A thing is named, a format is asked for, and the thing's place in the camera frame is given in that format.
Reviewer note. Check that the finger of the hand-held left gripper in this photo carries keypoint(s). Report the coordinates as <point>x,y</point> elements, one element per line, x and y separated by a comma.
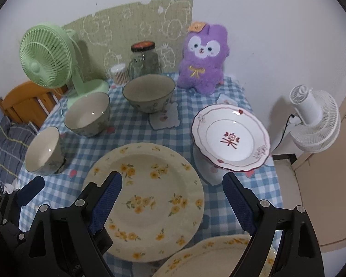
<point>8,225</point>
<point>31,191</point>

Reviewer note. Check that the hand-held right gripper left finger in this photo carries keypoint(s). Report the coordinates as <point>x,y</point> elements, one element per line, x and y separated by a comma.
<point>106,202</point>

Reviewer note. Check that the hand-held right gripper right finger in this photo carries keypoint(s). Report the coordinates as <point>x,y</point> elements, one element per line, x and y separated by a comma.
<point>239,205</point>

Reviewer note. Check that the small cream floral bowl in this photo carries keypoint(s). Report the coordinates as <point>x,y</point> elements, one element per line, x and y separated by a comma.
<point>43,153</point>

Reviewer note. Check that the yellow floral plate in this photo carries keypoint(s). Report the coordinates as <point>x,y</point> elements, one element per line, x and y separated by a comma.
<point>207,256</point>
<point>155,184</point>

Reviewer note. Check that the pink-rimmed white plate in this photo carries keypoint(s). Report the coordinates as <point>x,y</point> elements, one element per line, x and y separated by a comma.
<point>230,138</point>

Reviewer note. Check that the medium cream floral bowl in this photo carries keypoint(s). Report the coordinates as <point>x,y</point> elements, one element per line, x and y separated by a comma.
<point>88,114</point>

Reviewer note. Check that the large cream floral bowl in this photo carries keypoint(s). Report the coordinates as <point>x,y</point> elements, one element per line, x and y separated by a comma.
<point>149,91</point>

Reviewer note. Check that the white crumpled cloth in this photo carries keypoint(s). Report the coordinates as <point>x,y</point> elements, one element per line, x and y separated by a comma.
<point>5,189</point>

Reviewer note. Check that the grey plaid pillow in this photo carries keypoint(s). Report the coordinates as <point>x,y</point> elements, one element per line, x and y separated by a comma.
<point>11,147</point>

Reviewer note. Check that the blue checked tablecloth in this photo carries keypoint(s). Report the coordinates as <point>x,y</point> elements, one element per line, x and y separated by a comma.
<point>127,132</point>

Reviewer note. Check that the wooden bed headboard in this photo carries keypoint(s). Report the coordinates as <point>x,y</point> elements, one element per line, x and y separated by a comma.
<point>23,101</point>

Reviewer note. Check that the white fan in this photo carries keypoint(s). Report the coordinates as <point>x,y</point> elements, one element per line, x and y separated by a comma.
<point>317,121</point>

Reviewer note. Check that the cotton swab container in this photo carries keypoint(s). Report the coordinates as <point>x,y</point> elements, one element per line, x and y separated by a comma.
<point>119,75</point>

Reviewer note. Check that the green desk fan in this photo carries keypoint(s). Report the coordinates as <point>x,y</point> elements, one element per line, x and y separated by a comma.
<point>46,57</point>

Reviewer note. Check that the glass jar with black lid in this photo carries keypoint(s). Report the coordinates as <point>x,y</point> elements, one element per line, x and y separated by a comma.
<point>144,62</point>

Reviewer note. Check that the purple plush toy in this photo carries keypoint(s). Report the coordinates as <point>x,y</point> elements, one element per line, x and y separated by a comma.
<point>203,63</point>

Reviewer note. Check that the green patterned wall mat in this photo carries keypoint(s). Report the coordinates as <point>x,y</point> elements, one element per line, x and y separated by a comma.
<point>118,28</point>

